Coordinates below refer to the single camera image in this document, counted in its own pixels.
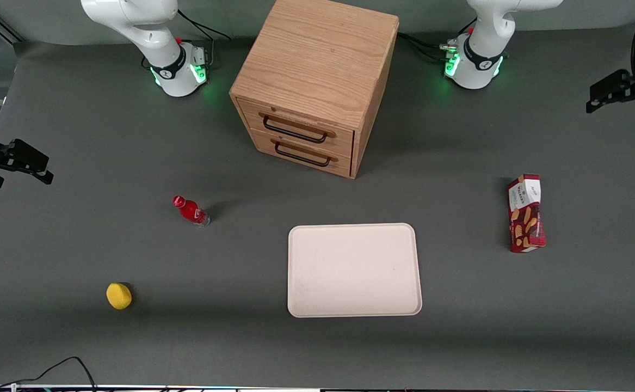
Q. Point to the red plastic soda bottle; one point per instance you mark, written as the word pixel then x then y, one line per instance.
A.
pixel 189 209

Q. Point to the wooden drawer front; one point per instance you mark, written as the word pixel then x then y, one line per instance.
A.
pixel 301 128
pixel 306 155

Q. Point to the wooden two-drawer cabinet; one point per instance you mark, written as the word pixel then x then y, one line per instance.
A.
pixel 317 65

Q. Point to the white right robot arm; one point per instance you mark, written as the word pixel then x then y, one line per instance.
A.
pixel 148 32

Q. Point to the yellow lemon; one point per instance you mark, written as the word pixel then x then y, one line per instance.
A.
pixel 118 296

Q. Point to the red cookie box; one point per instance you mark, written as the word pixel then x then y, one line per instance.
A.
pixel 525 215

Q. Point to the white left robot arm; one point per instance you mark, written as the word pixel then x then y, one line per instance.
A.
pixel 480 60

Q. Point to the beige rectangular tray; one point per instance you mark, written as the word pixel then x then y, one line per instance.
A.
pixel 352 269

